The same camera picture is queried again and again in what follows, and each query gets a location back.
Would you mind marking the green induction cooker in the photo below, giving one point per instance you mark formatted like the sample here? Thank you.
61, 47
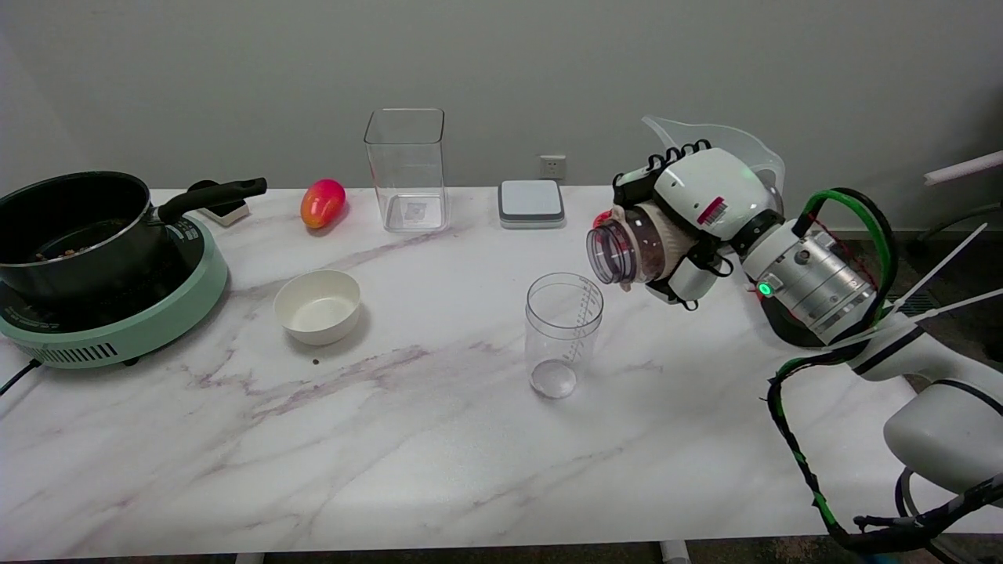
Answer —
157, 321

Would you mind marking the clear plastic pitcher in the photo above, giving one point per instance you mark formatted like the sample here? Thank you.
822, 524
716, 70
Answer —
744, 141

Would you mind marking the red yellow mango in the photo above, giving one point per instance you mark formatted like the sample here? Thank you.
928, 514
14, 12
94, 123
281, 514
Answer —
321, 204

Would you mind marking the clear candy jar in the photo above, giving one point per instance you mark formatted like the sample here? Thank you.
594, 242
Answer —
635, 247

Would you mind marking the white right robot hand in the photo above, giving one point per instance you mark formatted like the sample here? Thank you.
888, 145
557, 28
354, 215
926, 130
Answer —
705, 192

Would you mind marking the grey white square lid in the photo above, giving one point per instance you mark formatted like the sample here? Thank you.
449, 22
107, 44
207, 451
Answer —
531, 202

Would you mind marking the white padded bar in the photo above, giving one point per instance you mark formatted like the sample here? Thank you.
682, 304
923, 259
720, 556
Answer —
964, 167

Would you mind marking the white wall outlet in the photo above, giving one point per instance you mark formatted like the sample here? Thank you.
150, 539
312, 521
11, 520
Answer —
552, 167

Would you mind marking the dark floor vent grille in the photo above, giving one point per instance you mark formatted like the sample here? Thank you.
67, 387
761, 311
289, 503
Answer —
921, 304

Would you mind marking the tall square clear container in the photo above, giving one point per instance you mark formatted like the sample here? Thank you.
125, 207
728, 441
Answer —
407, 180

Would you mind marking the black and white small device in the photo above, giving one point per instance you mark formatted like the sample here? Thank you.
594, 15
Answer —
227, 211

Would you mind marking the white zip tie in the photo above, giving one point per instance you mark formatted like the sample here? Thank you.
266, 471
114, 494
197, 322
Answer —
940, 266
956, 305

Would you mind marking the transparent measuring cup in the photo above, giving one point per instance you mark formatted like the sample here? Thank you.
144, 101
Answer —
564, 337

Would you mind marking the white bowl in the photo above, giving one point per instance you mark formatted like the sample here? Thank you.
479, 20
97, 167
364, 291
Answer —
317, 313

